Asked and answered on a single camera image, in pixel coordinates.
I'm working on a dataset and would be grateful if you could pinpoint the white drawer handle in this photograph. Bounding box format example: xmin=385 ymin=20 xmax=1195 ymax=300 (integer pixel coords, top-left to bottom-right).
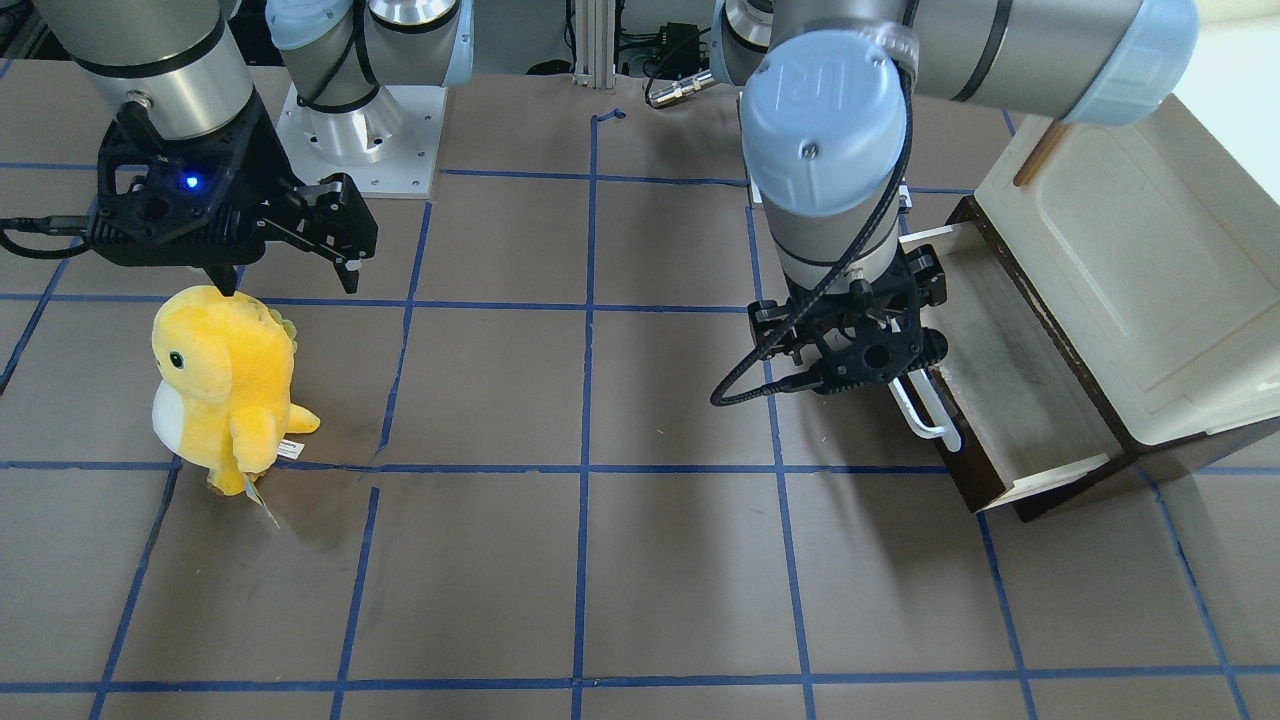
xmin=888 ymin=369 xmax=963 ymax=454

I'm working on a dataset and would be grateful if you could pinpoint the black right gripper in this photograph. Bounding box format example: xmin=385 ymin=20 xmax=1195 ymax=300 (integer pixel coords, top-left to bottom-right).
xmin=84 ymin=92 xmax=379 ymax=299

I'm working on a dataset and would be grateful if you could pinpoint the yellow plush dinosaur toy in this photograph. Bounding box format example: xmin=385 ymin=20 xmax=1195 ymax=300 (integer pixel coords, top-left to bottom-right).
xmin=150 ymin=284 xmax=321 ymax=506

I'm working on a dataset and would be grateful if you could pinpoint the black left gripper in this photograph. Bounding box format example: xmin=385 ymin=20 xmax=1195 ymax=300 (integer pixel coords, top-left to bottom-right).
xmin=765 ymin=246 xmax=948 ymax=395

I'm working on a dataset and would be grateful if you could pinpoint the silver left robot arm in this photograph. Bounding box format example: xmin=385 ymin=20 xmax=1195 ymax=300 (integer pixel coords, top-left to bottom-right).
xmin=710 ymin=1 xmax=1201 ymax=406

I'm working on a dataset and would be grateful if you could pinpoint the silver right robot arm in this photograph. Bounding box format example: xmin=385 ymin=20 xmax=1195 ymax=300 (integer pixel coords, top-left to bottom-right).
xmin=4 ymin=1 xmax=474 ymax=295

